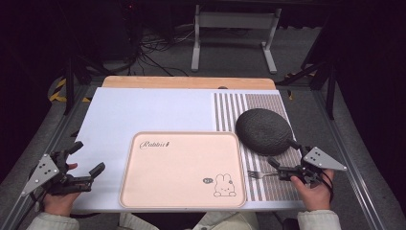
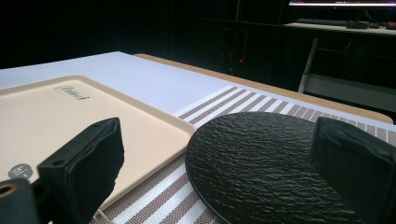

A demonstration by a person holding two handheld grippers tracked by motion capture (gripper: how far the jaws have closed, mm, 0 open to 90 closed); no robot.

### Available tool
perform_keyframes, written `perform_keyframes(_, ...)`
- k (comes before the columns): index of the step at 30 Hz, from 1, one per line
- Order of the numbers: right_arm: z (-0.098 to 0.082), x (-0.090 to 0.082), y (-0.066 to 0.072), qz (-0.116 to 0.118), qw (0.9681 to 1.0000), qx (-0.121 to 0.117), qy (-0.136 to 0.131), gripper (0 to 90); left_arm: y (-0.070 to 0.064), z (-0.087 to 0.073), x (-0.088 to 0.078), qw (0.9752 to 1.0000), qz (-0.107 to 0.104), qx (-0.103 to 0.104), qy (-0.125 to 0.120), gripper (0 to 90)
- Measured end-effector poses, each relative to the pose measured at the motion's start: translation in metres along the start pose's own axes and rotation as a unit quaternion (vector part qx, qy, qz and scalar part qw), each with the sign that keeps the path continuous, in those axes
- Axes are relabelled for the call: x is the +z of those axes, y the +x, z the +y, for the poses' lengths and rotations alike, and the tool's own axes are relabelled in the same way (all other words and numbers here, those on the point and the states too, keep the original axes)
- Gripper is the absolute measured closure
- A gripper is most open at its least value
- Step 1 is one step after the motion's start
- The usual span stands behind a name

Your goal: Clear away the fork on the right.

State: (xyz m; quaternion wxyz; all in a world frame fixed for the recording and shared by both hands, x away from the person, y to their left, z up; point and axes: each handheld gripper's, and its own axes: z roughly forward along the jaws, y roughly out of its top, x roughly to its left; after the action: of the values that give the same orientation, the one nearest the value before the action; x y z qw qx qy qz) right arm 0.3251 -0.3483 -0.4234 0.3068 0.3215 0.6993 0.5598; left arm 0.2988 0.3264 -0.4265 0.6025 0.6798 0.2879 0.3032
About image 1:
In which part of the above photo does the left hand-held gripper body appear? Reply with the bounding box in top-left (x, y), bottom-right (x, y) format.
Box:
top-left (21, 149), bottom-right (94, 196)

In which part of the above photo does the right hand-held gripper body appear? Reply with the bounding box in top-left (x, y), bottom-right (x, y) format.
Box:
top-left (277, 146), bottom-right (348, 187)

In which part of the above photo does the silver metal fork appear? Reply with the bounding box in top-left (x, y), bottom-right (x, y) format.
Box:
top-left (247, 170), bottom-right (280, 180)

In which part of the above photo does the person's left hand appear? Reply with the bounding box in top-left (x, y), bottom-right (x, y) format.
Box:
top-left (42, 162), bottom-right (81, 219)

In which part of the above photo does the person's right hand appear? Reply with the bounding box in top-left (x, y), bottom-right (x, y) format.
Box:
top-left (290, 170), bottom-right (335, 212)

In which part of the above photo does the black textured oval plate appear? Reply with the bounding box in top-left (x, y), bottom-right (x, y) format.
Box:
top-left (235, 107), bottom-right (296, 157)

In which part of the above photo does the yellow black hazard tape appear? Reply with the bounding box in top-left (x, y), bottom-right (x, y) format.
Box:
top-left (47, 78), bottom-right (92, 104)

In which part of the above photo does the black tripod stand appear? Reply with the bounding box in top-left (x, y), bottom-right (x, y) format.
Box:
top-left (62, 56), bottom-right (106, 117)
top-left (277, 59), bottom-right (340, 121)

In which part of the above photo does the brown striped placemat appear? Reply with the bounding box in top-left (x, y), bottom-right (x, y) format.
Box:
top-left (213, 92), bottom-right (304, 203)

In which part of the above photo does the white table mat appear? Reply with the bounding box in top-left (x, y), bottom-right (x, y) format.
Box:
top-left (71, 87), bottom-right (306, 214)

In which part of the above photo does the pink tray with rabbit print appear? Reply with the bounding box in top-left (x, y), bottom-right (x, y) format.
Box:
top-left (119, 130), bottom-right (247, 209)

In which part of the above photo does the black equipment case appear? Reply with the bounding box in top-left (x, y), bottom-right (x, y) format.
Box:
top-left (103, 0), bottom-right (145, 62)

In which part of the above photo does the white metal stand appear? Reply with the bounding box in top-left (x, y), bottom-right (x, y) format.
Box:
top-left (191, 4), bottom-right (282, 75)

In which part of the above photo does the aluminium frame rail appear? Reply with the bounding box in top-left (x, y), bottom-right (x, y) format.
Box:
top-left (311, 89), bottom-right (388, 230)
top-left (0, 85), bottom-right (97, 230)

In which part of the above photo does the bundle of black floor cables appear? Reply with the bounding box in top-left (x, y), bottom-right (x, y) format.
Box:
top-left (135, 27), bottom-right (196, 78)

